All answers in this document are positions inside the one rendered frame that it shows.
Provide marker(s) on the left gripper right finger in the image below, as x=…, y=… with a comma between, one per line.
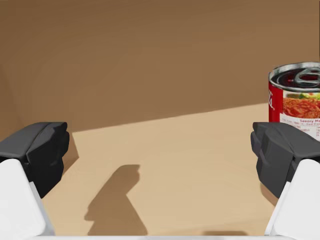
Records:
x=287, y=160

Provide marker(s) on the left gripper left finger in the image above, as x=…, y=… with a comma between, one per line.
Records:
x=30, y=160

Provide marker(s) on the red and white can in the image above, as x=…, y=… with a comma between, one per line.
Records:
x=295, y=100

